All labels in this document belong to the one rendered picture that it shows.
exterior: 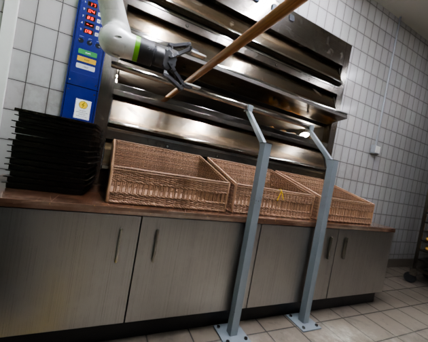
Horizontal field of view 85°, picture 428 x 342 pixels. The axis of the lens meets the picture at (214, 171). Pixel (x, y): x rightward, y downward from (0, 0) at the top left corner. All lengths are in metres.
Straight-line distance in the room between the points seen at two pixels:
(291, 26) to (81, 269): 2.09
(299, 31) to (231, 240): 1.73
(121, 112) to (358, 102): 2.13
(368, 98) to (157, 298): 2.51
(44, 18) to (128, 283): 1.36
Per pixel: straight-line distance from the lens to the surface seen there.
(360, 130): 2.72
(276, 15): 0.68
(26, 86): 1.58
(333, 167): 1.46
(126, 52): 1.02
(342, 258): 1.78
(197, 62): 1.54
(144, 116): 1.54
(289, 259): 1.46
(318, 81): 2.32
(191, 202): 1.10
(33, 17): 1.67
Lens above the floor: 0.80
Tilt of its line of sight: 1 degrees down
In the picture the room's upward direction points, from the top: 10 degrees clockwise
